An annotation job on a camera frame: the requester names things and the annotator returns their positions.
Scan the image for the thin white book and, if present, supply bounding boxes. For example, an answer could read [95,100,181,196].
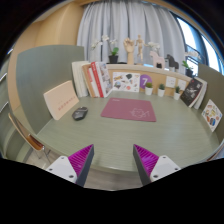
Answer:
[87,66,101,98]

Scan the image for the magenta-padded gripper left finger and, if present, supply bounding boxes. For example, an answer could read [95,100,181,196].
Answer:
[45,143,95,188]

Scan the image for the black cover book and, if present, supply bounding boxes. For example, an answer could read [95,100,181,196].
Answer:
[180,77,204,108]

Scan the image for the wooden artist mannequin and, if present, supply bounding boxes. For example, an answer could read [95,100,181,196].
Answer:
[134,34,148,62]

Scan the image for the white wall socket plate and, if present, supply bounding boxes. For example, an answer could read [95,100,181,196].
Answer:
[165,75,177,89]
[176,78,188,92]

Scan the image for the purple round number sign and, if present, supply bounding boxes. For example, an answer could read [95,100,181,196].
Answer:
[139,74,153,90]

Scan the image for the brown cover book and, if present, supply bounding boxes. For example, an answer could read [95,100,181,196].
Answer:
[81,63,98,98]

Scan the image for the dark grey computer mouse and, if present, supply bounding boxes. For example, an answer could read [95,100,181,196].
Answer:
[71,106,89,121]

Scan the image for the white orchid in black pot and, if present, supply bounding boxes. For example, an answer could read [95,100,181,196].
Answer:
[181,49,201,78]
[90,34,120,65]
[145,41,162,54]

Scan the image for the white sticker sheet poster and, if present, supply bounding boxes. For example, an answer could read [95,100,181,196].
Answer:
[112,71,141,93]

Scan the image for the pink wooden horse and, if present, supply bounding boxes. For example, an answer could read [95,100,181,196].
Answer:
[149,50,166,69]

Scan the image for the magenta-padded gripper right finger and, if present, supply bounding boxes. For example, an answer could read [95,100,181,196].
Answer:
[132,143,182,187]

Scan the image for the window with dark frame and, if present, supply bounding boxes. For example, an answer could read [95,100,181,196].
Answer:
[171,13,224,76]

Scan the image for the small succulent in white pot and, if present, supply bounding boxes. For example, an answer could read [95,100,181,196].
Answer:
[157,83,167,98]
[173,85,182,101]
[144,82,155,97]

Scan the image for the wooden hand model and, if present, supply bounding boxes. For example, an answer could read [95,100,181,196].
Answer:
[122,37,136,66]

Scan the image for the white books stack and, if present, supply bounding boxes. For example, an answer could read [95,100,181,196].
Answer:
[71,60,90,98]

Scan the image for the red spine book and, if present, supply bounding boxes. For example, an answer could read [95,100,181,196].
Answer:
[90,61,106,99]

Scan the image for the white grey curtain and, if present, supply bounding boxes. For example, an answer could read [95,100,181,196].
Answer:
[76,0,186,66]

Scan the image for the beige paperback book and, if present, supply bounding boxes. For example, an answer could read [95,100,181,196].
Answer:
[42,80,80,121]

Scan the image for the colourful sticker card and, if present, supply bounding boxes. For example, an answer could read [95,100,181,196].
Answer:
[201,98,223,133]

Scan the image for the maroon mouse pad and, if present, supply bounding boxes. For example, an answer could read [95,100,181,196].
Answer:
[100,97,157,123]

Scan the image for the black wooden horse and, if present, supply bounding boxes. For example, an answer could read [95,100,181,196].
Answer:
[165,53,180,72]

